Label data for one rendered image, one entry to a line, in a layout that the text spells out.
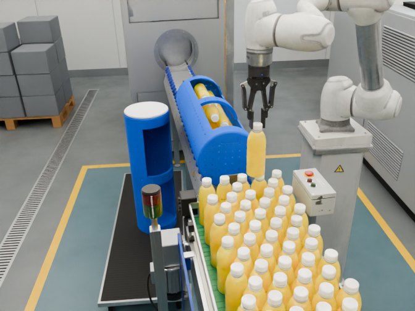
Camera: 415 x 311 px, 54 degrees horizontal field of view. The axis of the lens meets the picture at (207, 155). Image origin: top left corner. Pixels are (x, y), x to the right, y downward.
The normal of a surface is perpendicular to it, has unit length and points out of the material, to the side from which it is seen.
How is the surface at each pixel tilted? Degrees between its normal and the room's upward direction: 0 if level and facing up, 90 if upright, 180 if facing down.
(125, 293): 0
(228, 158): 90
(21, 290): 0
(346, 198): 90
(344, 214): 90
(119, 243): 0
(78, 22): 90
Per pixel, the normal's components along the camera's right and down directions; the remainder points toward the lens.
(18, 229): -0.02, -0.89
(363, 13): -0.40, 0.83
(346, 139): 0.07, 0.46
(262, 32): -0.52, 0.39
